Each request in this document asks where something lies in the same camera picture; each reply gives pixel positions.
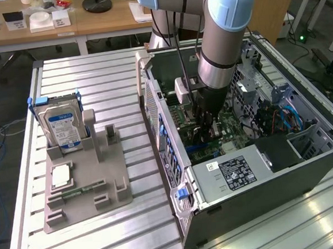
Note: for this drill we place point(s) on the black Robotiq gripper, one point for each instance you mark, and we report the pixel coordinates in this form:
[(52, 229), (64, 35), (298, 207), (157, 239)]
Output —
[(211, 103)]

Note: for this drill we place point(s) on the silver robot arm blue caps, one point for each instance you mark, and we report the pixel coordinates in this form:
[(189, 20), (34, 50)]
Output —
[(223, 39)]

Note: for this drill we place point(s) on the CPU socket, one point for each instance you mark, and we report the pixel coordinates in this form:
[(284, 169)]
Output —
[(189, 112)]

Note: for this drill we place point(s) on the green motherboard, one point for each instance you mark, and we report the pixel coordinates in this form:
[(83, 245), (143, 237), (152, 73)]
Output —
[(233, 130)]

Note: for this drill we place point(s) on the metal disk bay cage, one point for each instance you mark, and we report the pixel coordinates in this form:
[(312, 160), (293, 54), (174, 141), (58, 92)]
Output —
[(248, 95)]

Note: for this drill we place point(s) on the blue expansion slot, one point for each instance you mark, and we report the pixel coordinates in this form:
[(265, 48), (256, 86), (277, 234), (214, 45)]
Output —
[(195, 148)]

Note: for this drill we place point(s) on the silver chipset heat sink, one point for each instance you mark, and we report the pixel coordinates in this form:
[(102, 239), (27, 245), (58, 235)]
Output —
[(229, 148)]

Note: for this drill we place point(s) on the grey power supply with label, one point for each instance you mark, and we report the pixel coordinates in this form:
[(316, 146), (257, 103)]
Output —
[(211, 178)]

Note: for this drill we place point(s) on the blue case latch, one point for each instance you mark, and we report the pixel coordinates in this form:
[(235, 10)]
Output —
[(181, 194)]

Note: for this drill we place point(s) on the black power strip green light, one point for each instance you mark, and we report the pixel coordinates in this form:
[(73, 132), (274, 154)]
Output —
[(302, 37)]

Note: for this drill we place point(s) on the white paper stack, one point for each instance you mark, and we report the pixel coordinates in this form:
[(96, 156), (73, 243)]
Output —
[(140, 15)]

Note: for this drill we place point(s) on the wooden cabinet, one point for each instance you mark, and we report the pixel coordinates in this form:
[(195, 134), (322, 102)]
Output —
[(275, 6)]

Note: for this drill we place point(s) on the black metal stand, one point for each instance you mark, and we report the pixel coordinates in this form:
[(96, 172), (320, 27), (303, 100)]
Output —
[(319, 56)]

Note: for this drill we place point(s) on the open dark grey PC case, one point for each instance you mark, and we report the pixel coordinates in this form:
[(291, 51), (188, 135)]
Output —
[(249, 219)]

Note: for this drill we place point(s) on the black round lamp base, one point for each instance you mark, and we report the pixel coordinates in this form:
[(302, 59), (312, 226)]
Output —
[(97, 4)]

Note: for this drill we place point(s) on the hard disk with blue caddy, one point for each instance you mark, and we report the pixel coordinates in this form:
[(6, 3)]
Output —
[(61, 127)]

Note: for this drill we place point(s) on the green RAM stick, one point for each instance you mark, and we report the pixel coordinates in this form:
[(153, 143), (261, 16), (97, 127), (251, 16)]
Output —
[(76, 192)]

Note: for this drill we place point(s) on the grey plastic parts rack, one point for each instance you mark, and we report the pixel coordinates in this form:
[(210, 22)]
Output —
[(83, 203)]

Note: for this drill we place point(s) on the silver CPU chip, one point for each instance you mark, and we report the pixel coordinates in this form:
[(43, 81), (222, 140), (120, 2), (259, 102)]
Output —
[(61, 176)]

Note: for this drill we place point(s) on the small white labelled box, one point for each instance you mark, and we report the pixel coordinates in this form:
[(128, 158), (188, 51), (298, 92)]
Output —
[(61, 19)]

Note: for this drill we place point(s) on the red packet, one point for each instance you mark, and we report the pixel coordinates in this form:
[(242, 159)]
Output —
[(62, 3)]

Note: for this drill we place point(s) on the white box with round dish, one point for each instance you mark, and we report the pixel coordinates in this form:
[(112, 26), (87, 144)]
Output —
[(41, 23)]

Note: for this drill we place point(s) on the white tape roll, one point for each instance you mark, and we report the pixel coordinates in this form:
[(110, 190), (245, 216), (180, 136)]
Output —
[(26, 0)]

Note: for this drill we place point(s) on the white box black top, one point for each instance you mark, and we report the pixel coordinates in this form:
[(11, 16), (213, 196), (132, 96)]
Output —
[(14, 21)]

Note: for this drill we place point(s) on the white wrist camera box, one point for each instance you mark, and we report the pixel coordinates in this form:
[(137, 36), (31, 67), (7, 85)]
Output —
[(182, 90)]

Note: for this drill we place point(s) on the wooden desk white frame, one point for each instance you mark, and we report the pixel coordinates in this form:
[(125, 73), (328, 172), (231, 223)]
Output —
[(98, 23)]

